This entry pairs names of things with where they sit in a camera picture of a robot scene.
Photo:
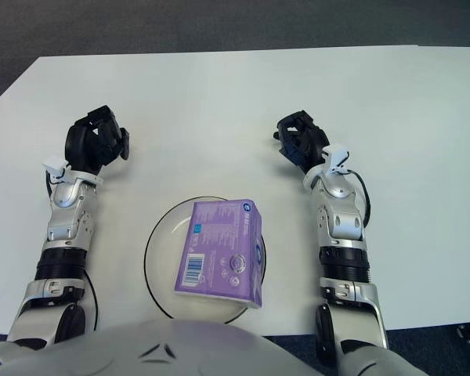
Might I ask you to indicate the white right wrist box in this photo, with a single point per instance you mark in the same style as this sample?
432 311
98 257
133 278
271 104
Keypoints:
335 154

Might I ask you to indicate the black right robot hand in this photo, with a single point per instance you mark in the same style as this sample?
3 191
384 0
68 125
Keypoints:
303 141

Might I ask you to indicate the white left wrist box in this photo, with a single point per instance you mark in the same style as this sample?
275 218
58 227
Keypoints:
55 163

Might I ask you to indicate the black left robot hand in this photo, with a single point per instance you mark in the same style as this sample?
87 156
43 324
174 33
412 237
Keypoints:
86 143

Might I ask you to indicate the purple tissue paper pack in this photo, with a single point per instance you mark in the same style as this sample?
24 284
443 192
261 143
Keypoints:
219 250

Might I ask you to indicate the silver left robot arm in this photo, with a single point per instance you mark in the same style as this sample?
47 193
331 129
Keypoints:
66 219

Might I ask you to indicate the grey robot torso shell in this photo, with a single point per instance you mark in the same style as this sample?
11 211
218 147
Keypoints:
160 348

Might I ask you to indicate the white plate with black rim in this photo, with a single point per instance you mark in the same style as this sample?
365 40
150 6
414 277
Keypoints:
168 243

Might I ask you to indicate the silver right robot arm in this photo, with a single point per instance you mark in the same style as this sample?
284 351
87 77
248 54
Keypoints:
342 219

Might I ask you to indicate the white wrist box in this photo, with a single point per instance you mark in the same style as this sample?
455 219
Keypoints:
335 154
55 163

